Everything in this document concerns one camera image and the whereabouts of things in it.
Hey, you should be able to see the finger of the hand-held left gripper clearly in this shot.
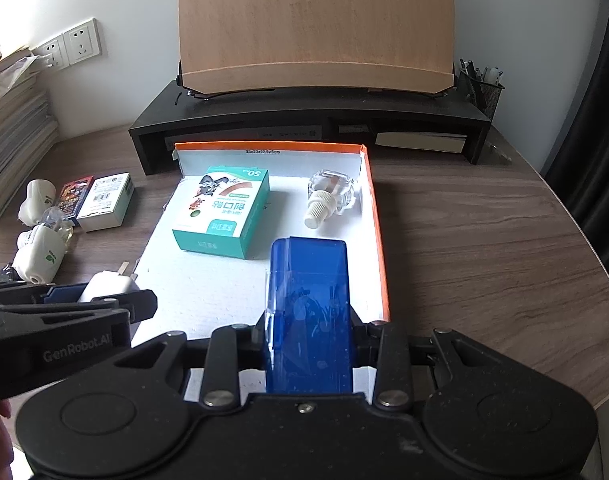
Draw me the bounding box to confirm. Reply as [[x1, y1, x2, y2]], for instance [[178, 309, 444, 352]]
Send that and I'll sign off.
[[0, 288, 158, 329], [0, 282, 91, 306]]

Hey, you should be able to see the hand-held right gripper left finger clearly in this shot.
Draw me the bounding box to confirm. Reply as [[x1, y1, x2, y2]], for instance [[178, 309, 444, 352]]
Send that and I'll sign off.
[[113, 310, 275, 407]]

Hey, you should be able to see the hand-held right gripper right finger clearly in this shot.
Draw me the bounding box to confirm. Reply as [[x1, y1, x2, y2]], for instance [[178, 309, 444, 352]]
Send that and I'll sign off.
[[347, 305, 490, 408]]

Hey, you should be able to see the white charger plug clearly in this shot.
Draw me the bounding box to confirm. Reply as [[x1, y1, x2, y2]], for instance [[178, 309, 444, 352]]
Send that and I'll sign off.
[[78, 260, 141, 304]]

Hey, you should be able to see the white plug-in repellent heater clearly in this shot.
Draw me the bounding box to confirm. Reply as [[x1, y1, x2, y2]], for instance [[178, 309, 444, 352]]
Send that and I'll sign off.
[[17, 179, 56, 227], [10, 225, 66, 285]]

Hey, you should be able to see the blue translucent plastic box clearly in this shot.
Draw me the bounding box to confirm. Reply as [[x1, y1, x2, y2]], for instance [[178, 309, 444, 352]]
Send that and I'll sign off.
[[264, 236, 355, 396]]

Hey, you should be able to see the white cardboard tray orange rim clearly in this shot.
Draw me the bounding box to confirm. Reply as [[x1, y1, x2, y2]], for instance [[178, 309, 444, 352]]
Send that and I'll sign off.
[[131, 141, 392, 403]]

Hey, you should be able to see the red blue playing card box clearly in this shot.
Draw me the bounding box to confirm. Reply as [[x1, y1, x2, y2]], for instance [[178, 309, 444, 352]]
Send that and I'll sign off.
[[53, 175, 96, 229]]

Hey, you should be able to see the small white cardboard box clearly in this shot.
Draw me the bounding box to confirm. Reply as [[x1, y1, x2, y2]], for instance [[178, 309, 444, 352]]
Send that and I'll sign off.
[[76, 172, 136, 234]]

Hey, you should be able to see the teal bandage box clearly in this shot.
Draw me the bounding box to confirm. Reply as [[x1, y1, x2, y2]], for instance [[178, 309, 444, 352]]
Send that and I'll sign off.
[[172, 166, 271, 261]]

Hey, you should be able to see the stack of books and papers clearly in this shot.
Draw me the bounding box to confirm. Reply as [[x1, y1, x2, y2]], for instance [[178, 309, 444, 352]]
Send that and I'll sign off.
[[0, 44, 61, 232]]

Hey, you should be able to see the white notebook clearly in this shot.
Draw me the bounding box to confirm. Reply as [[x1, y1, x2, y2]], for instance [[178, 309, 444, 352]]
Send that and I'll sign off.
[[374, 131, 468, 154]]

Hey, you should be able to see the clear plastic sleeve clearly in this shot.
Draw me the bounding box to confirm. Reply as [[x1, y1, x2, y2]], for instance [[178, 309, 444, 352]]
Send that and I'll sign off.
[[0, 52, 39, 95]]

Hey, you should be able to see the black monitor riser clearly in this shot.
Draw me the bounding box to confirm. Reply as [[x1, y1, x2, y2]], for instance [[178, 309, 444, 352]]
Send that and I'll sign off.
[[128, 79, 493, 177]]

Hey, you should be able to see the black mesh pen holder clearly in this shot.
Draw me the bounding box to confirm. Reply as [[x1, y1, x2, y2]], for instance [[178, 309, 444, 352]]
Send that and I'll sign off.
[[456, 66, 505, 124]]

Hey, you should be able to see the dark curtain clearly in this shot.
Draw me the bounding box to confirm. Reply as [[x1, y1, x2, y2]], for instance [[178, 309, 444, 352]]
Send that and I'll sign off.
[[541, 0, 609, 307]]

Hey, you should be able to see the brown wooden board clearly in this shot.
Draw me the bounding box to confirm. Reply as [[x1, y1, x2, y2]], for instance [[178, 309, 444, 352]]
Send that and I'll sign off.
[[177, 0, 458, 97]]

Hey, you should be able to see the white wall outlet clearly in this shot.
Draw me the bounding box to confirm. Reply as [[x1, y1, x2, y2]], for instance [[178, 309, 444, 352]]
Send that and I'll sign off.
[[62, 17, 106, 67], [31, 33, 68, 70]]

